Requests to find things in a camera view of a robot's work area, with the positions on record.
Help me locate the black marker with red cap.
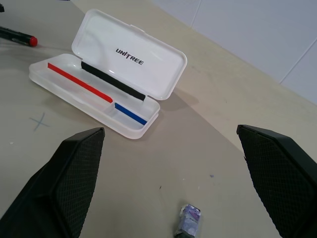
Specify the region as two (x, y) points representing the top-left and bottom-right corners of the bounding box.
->
(0, 26), (38, 47)

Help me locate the white plastic pencil case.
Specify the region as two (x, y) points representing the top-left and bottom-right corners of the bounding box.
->
(28, 8), (188, 140)

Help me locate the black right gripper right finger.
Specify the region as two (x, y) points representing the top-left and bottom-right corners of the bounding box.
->
(236, 124), (317, 238)

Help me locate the purple wrapped eraser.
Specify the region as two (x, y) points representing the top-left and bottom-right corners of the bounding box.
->
(174, 203), (202, 238)

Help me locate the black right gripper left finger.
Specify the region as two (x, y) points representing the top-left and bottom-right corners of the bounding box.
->
(0, 127), (106, 238)

